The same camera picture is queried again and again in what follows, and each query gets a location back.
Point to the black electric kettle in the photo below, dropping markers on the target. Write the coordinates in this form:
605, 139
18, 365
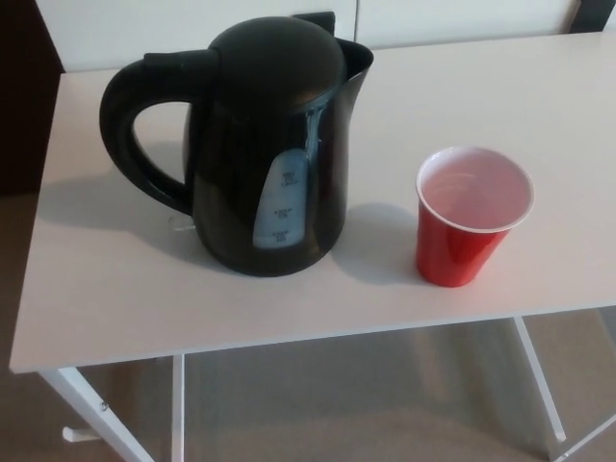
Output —
231, 168

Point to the red plastic cup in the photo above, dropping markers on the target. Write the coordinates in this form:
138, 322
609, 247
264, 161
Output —
454, 255

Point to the dark brown wooden panel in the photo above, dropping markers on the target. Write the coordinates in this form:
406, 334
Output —
24, 86

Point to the white table leg frame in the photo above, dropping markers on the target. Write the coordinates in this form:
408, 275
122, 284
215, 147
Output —
82, 399
539, 380

